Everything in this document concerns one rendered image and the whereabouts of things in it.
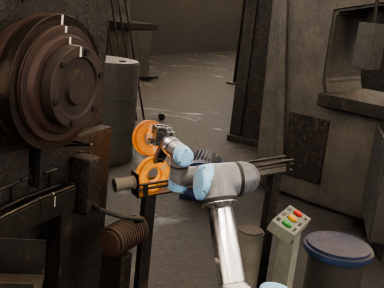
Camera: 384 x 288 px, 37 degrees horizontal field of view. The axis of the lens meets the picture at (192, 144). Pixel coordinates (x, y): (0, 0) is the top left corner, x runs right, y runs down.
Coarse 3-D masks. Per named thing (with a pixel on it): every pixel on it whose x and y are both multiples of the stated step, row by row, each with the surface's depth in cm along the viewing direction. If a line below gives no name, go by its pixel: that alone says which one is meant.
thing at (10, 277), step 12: (0, 240) 164; (12, 240) 164; (24, 240) 165; (36, 240) 165; (0, 252) 165; (12, 252) 165; (24, 252) 166; (36, 252) 166; (0, 264) 166; (12, 264) 166; (24, 264) 167; (36, 264) 167; (0, 276) 165; (12, 276) 166; (24, 276) 166; (36, 276) 167
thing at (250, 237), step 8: (240, 232) 240; (248, 232) 240; (256, 232) 241; (264, 232) 244; (240, 240) 240; (248, 240) 238; (256, 240) 238; (240, 248) 240; (248, 248) 239; (256, 248) 239; (248, 256) 240; (256, 256) 240; (248, 264) 240; (256, 264) 242; (248, 272) 241; (256, 272) 243; (248, 280) 242; (256, 280) 245
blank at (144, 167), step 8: (144, 160) 240; (152, 160) 239; (144, 168) 238; (152, 168) 240; (160, 168) 242; (168, 168) 245; (144, 176) 239; (160, 176) 244; (168, 176) 246; (160, 184) 245
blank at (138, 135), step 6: (150, 120) 244; (138, 126) 241; (144, 126) 242; (138, 132) 241; (144, 132) 242; (132, 138) 242; (138, 138) 241; (144, 138) 242; (138, 144) 241; (144, 144) 242; (138, 150) 242; (144, 150) 243; (150, 150) 244; (156, 150) 246
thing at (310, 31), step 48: (288, 0) 431; (336, 0) 406; (288, 48) 437; (336, 48) 421; (288, 96) 442; (336, 96) 408; (288, 144) 445; (336, 144) 419; (288, 192) 452; (336, 192) 424
